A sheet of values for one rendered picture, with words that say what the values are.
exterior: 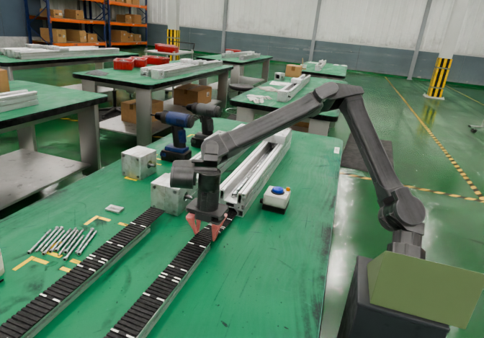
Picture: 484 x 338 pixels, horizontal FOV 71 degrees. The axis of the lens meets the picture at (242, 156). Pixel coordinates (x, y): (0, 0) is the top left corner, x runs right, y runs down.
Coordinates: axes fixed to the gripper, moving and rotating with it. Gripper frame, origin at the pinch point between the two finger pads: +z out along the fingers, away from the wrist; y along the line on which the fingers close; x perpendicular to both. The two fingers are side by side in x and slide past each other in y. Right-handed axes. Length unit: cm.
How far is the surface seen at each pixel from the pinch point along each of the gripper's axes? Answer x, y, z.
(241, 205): -18.8, -4.0, -1.4
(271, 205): -26.9, -12.3, 0.7
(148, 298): 26.1, 1.1, -0.1
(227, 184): -22.6, 2.5, -5.4
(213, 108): -73, 30, -18
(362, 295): 1.6, -42.6, 3.1
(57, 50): -282, 341, -5
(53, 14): -878, 962, -40
